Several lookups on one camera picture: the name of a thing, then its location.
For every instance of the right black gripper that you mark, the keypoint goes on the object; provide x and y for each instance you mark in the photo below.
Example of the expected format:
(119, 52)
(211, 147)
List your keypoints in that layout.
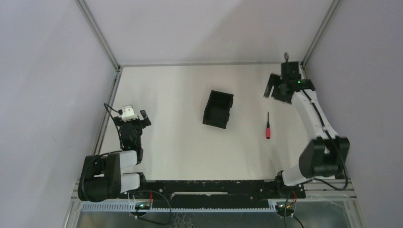
(275, 80)

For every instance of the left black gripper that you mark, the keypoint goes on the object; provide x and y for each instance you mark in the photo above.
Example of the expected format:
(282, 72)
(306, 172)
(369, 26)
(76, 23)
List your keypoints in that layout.
(133, 123)

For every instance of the red handled screwdriver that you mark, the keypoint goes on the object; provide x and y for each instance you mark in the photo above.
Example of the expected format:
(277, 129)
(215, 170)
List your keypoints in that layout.
(268, 129)

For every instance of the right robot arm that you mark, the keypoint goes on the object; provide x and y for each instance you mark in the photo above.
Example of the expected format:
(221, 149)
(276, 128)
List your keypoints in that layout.
(323, 159)

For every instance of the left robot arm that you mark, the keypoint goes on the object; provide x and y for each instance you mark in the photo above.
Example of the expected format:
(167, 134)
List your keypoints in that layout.
(102, 176)

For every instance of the black plastic bin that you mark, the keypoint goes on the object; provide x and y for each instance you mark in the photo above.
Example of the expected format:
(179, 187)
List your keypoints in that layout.
(217, 110)

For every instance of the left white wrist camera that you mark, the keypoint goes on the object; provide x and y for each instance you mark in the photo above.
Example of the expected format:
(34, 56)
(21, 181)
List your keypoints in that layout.
(128, 113)

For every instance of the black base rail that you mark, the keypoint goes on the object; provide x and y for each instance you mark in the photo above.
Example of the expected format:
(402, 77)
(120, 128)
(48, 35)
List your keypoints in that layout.
(219, 194)

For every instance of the left controller board with wires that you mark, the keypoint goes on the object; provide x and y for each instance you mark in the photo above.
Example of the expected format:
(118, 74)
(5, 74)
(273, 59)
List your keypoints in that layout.
(141, 209)

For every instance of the controller board with wires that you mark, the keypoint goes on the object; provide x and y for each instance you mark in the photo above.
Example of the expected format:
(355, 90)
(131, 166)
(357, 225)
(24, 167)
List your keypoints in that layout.
(285, 211)
(141, 209)

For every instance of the right controller board with wires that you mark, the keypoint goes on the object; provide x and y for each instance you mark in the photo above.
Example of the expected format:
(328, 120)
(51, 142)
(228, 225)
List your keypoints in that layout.
(285, 211)

